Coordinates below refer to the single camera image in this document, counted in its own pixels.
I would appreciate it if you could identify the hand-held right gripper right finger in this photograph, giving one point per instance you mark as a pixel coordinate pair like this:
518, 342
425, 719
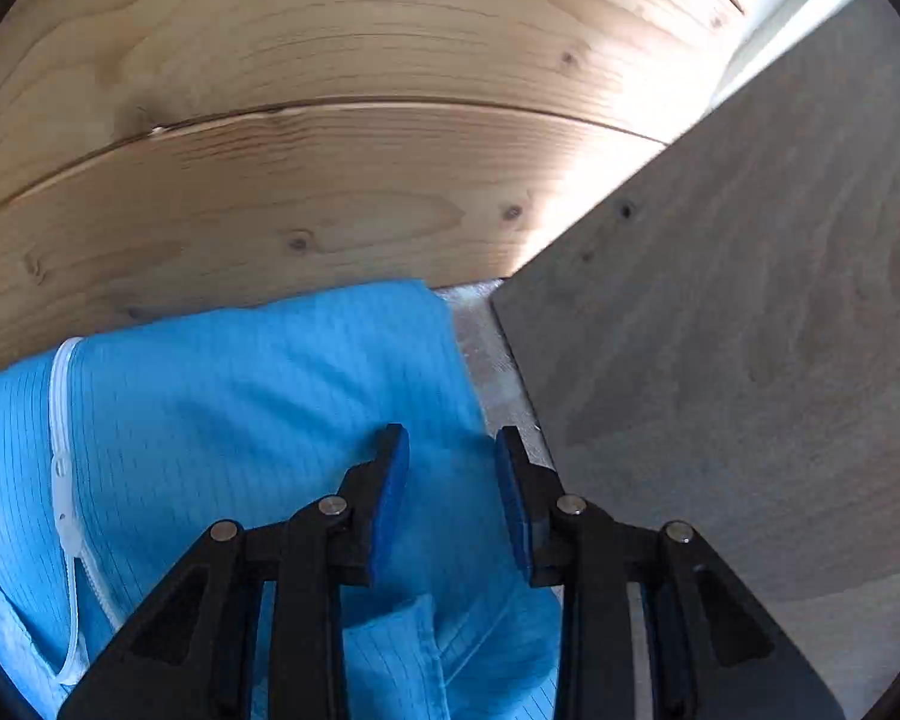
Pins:
514, 510

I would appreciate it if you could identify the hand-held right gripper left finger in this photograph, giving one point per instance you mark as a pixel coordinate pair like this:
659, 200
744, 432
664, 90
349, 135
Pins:
390, 510

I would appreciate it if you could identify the grey wooden board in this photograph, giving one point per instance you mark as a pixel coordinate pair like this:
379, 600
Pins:
720, 315

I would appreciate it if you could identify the pine wood panel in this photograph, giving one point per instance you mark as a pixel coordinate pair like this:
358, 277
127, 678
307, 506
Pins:
307, 52

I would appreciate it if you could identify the blue striped jacket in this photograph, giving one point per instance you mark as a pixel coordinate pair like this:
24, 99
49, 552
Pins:
232, 405

